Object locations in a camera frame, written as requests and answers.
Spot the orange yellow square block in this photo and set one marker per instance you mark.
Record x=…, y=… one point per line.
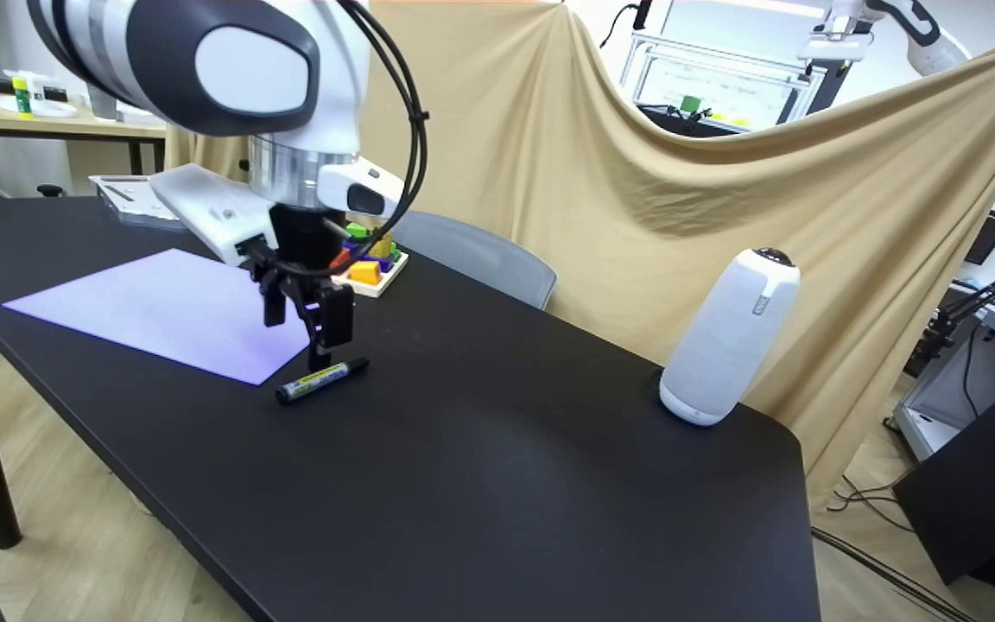
x=366, y=275

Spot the black tripod stand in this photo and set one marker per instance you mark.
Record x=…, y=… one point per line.
x=986, y=289

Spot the red stepped block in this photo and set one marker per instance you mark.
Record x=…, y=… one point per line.
x=343, y=258

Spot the black marker with label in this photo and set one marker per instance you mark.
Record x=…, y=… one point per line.
x=318, y=380

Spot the white metal frame rig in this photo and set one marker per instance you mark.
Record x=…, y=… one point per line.
x=753, y=54

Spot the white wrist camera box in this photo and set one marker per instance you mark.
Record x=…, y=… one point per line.
x=210, y=212

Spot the white cylindrical speaker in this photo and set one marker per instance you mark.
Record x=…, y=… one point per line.
x=728, y=339

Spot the black box on floor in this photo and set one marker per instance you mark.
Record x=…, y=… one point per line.
x=984, y=494

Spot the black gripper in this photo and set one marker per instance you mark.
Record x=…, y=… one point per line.
x=307, y=237

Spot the olive yellow cylinder block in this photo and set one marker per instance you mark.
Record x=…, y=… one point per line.
x=381, y=245

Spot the purple placemat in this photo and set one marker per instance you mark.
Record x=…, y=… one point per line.
x=141, y=302

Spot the beige cloth backdrop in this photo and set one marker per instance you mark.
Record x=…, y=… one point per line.
x=637, y=228

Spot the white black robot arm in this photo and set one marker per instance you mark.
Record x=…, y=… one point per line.
x=224, y=70

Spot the small green block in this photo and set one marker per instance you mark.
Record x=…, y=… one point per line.
x=356, y=228

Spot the white shape sorter base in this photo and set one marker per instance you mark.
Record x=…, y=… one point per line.
x=390, y=277

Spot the blue-grey chair back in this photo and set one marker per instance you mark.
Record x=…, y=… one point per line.
x=485, y=259

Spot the white cabinet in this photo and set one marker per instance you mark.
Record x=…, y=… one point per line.
x=968, y=380

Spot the wooden side table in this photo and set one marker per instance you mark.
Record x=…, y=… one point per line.
x=16, y=121

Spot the yellow green bottle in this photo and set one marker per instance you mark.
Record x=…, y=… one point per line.
x=21, y=91

